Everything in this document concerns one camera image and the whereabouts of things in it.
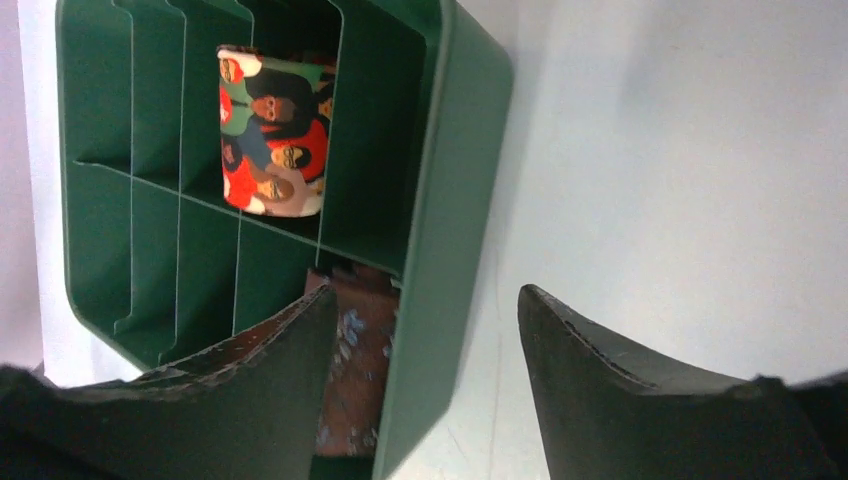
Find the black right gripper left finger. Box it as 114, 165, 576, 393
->
1, 286, 338, 479

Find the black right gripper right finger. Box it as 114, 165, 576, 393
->
517, 284, 847, 479

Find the brown patterned rolled tie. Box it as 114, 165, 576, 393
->
305, 264, 400, 457

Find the green compartment organizer tray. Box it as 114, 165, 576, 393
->
56, 1, 513, 479

